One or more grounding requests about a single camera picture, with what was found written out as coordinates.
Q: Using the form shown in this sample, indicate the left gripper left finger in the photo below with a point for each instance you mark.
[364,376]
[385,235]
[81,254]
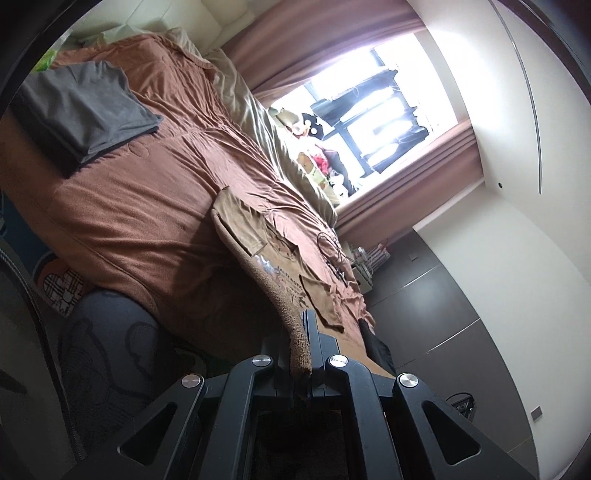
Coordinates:
[277,381]

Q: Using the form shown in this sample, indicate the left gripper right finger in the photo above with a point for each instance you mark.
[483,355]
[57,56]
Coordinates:
[322,347]

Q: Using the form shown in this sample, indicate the tan printed t-shirt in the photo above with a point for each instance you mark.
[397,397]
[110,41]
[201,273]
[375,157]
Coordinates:
[276,265]

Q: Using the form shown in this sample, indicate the grey folded clothes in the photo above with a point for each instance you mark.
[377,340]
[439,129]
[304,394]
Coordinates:
[78,113]

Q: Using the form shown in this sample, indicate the black garment at edge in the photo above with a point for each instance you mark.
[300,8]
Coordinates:
[376,349]

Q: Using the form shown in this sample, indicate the white bedside cabinet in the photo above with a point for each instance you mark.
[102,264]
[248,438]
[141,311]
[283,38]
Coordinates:
[366,263]

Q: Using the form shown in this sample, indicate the beige duvet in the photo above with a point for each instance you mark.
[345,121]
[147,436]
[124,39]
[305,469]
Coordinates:
[254,120]

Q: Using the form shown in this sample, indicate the dark patterned cushion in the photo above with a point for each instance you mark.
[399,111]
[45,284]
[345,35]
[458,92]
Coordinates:
[115,360]

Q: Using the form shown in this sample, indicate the plush toys on sill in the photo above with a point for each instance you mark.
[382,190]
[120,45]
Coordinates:
[302,134]

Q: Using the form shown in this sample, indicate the rust brown bed blanket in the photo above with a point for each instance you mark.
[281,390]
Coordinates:
[137,220]

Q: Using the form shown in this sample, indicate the black drying rack outside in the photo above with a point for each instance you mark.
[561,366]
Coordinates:
[365,113]

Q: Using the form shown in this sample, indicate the pink window curtain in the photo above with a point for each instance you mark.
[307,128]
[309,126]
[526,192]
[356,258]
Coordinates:
[293,41]

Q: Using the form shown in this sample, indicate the cream padded headboard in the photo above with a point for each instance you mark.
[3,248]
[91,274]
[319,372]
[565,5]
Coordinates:
[208,24]

